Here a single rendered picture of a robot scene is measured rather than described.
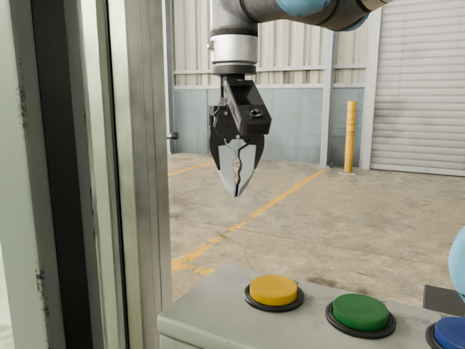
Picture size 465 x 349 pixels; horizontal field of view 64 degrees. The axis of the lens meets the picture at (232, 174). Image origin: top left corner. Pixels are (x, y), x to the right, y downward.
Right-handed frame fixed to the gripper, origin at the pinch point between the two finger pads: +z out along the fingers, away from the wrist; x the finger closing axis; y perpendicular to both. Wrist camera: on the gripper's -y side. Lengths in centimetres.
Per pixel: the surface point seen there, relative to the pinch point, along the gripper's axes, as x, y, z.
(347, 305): -1.0, -35.6, 0.2
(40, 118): 18.3, -38.4, -14.2
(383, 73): -303, 433, -48
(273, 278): 3.1, -30.2, 0.2
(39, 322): 19.3, -38.9, -3.2
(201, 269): -11, 159, 91
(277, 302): 3.8, -33.4, 0.7
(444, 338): -5.4, -40.3, 0.3
